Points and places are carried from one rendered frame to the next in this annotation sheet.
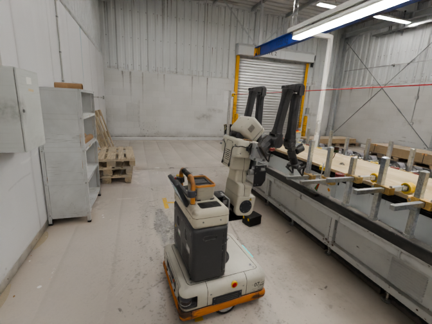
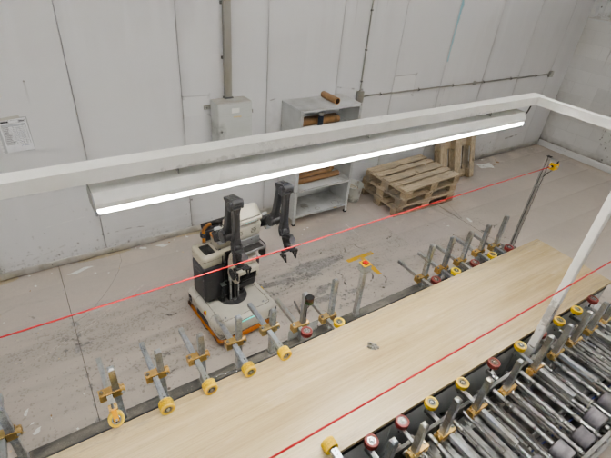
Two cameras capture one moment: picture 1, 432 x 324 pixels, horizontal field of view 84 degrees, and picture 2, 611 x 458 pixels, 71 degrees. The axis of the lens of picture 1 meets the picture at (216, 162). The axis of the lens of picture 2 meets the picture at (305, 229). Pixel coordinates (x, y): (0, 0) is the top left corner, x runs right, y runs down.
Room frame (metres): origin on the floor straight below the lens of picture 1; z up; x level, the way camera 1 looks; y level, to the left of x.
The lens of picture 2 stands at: (1.42, -3.06, 3.10)
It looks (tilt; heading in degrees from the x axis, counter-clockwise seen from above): 34 degrees down; 73
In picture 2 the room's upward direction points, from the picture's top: 6 degrees clockwise
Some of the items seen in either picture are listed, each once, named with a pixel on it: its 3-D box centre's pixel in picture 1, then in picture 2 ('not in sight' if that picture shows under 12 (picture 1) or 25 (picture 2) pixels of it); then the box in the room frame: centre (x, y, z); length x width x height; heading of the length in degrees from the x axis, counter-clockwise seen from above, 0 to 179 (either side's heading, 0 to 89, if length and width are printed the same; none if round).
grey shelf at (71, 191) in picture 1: (73, 152); (316, 160); (3.02, 1.83, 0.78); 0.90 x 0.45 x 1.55; 18
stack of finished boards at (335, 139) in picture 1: (326, 139); not in sight; (9.92, -4.48, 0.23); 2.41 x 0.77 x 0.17; 110
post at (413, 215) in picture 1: (415, 207); (202, 360); (1.40, -1.24, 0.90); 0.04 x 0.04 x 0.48; 18
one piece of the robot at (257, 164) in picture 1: (250, 168); (248, 250); (1.83, -0.27, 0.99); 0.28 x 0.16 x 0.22; 24
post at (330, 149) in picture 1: (326, 173); (303, 318); (2.11, -1.01, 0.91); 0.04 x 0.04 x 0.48; 18
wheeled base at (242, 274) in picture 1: (211, 269); (232, 303); (1.71, 0.00, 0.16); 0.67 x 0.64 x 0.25; 114
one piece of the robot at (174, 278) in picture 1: (171, 272); not in sight; (1.56, 0.29, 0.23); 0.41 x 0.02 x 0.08; 24
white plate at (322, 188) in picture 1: (319, 188); (303, 329); (2.13, -0.97, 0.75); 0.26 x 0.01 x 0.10; 18
